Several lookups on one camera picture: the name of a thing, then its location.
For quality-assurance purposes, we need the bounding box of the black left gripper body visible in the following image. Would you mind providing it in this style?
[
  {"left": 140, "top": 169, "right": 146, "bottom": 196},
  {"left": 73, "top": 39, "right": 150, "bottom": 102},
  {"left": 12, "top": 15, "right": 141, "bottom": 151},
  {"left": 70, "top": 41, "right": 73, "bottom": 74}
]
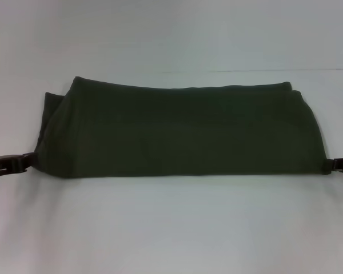
[{"left": 0, "top": 155, "right": 21, "bottom": 181}]

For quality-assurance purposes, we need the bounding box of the dark green FREE t-shirt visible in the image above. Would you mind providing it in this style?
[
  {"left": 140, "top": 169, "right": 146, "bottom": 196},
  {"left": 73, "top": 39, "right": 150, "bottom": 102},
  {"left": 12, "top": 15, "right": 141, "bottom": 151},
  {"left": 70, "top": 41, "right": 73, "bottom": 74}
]
[{"left": 34, "top": 75, "right": 332, "bottom": 180}]

